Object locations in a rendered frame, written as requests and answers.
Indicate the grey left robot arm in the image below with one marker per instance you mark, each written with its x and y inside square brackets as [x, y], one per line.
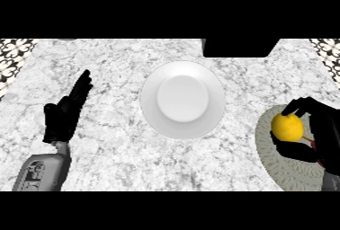
[44, 170]

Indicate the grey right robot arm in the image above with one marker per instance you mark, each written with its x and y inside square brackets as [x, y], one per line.
[331, 182]

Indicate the white oval plate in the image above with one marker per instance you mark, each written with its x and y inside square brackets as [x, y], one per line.
[181, 99]

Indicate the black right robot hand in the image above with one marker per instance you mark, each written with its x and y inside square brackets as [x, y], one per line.
[325, 131]

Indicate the grey round placemat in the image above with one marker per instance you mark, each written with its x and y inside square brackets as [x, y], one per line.
[286, 167]

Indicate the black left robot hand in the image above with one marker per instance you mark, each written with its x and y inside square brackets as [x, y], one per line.
[63, 115]

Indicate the yellow lemon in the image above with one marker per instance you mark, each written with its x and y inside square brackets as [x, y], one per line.
[286, 127]

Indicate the black appliance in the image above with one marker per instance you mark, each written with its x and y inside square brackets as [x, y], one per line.
[238, 47]

